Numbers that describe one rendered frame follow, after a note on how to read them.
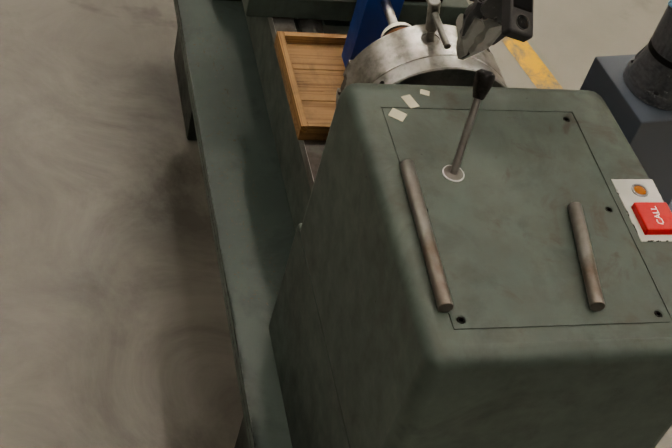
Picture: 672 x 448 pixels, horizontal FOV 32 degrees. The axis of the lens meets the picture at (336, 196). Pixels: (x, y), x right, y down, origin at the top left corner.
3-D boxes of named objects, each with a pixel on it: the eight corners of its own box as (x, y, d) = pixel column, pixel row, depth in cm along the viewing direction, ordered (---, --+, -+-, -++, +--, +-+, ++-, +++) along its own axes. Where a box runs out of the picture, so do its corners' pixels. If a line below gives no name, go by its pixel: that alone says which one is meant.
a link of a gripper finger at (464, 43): (452, 40, 198) (481, -2, 192) (462, 63, 194) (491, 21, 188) (437, 35, 196) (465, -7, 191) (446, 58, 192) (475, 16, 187)
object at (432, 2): (436, 55, 210) (442, 4, 202) (424, 56, 210) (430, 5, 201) (433, 47, 212) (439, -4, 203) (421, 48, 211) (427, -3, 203)
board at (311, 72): (461, 142, 248) (466, 129, 245) (297, 140, 238) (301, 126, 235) (426, 51, 268) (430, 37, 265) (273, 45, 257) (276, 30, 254)
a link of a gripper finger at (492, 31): (467, 44, 199) (496, 3, 193) (477, 67, 195) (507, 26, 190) (452, 40, 198) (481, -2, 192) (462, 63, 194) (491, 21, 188)
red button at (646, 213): (676, 237, 184) (681, 229, 183) (642, 238, 182) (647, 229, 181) (661, 209, 188) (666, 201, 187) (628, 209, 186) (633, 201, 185)
